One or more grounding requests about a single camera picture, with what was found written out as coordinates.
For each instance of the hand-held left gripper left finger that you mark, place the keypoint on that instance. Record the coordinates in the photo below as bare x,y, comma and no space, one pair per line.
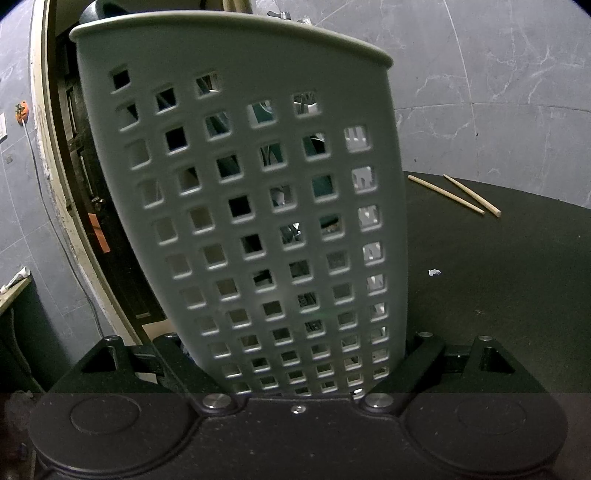
182,364

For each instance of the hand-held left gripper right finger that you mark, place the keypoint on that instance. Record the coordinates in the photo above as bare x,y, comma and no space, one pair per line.
418,362

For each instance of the plain wooden chopstick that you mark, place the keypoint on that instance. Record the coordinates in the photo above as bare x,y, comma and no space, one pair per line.
473,195
445,194

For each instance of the white perforated plastic basket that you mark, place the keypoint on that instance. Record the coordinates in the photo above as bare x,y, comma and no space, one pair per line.
207,46

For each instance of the dark wooden door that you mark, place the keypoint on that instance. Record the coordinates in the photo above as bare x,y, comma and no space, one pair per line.
120,277

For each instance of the wooden shelf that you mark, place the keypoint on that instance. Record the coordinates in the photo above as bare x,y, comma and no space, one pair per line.
14,298

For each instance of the white tube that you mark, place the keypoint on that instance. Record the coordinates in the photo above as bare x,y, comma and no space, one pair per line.
16,279

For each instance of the metal faucet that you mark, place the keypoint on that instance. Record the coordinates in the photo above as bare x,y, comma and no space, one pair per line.
286,17

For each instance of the pale door frame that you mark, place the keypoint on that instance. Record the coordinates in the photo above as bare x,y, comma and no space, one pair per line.
44,138

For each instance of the orange wall hook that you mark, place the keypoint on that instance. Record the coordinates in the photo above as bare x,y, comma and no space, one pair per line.
21,114

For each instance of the white wall switch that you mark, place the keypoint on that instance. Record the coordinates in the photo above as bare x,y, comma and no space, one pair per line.
3,127

